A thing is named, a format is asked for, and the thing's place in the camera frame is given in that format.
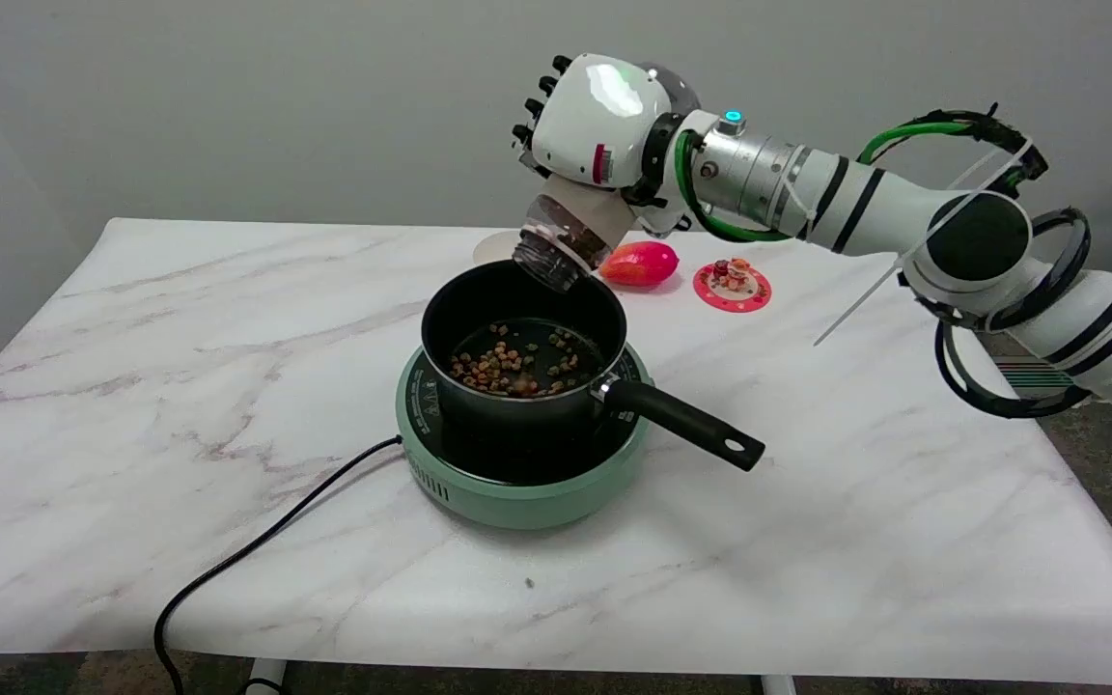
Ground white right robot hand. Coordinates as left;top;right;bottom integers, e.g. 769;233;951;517
511;53;703;238

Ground clear bottle with beige sleeve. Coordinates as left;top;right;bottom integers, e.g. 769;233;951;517
512;179;640;293

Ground red mango toy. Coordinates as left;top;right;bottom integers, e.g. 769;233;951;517
599;241;681;289

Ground beige round lid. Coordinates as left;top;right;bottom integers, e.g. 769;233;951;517
473;229;528;267

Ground pink coaster with figurines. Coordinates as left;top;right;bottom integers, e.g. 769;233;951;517
693;258;773;314

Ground mixed beans in saucepan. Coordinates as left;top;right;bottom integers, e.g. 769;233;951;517
448;323;584;399

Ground green induction cooker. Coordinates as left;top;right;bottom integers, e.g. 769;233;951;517
396;343;654;531

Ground striped floor vent grille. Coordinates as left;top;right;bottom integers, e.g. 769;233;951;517
992;355;1080;393

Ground black saucepan with handle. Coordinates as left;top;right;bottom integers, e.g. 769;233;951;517
421;259;766;473

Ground black power cable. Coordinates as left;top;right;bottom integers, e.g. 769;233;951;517
153;435;404;695

